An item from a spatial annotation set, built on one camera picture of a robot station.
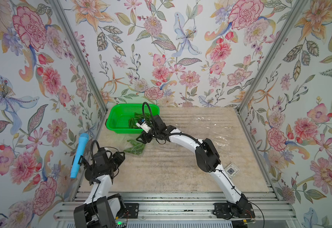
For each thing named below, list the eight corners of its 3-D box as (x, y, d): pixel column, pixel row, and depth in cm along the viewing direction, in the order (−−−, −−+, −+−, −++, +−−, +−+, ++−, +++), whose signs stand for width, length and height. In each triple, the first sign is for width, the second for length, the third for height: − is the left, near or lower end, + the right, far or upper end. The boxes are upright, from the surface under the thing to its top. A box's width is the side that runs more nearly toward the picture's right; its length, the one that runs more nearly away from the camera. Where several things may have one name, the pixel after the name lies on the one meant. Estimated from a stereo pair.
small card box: (231, 178, 87) (232, 177, 85) (223, 170, 90) (224, 168, 88) (238, 171, 90) (240, 169, 88) (230, 163, 93) (231, 162, 91)
